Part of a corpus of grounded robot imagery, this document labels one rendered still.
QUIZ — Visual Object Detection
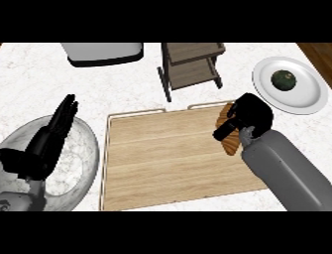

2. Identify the wooden tray with metal rim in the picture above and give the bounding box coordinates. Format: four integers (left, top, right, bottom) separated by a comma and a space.
97, 99, 272, 212

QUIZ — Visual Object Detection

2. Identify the dark green avocado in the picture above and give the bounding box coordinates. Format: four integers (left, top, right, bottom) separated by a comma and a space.
269, 69, 298, 91

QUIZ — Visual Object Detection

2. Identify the brown croissant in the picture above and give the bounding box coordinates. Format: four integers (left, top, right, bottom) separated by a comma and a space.
214, 102, 244, 157

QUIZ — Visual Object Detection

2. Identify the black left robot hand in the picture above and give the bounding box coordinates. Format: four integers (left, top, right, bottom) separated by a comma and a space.
0, 93, 80, 182

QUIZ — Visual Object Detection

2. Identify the white and black appliance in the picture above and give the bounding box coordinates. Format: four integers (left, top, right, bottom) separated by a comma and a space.
59, 43, 145, 68

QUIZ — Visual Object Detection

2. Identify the white marble bowl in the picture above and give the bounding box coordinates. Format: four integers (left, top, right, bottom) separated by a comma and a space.
0, 114, 100, 212

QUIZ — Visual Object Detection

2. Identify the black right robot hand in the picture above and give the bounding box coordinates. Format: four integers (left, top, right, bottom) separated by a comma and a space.
211, 92, 275, 143

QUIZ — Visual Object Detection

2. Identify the white round plate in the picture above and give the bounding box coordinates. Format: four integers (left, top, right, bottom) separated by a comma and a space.
249, 56, 329, 116

